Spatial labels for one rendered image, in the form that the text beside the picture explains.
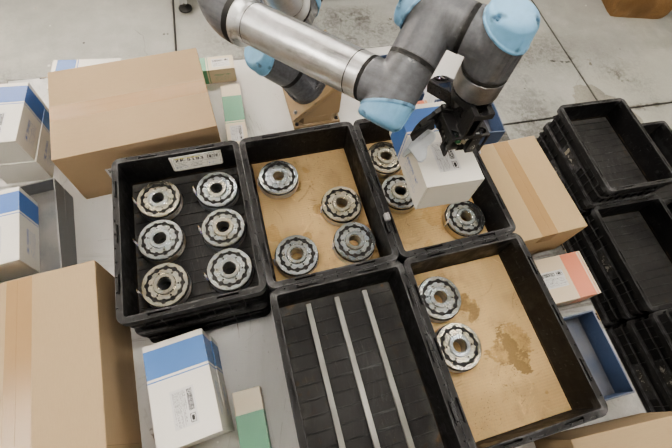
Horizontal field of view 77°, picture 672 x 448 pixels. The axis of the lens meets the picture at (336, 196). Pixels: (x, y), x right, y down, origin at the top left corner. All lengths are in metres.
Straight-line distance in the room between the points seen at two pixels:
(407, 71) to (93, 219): 0.99
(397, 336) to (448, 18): 0.68
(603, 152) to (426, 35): 1.47
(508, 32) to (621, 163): 1.47
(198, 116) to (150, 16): 1.85
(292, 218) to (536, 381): 0.67
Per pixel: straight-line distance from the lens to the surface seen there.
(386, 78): 0.64
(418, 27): 0.66
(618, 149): 2.09
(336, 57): 0.68
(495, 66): 0.67
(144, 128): 1.22
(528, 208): 1.23
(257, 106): 1.47
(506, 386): 1.09
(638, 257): 2.01
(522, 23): 0.64
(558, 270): 1.30
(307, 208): 1.11
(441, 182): 0.83
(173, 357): 0.98
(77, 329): 1.03
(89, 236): 1.34
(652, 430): 1.21
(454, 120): 0.78
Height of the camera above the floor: 1.81
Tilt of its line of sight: 61 degrees down
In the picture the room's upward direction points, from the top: 10 degrees clockwise
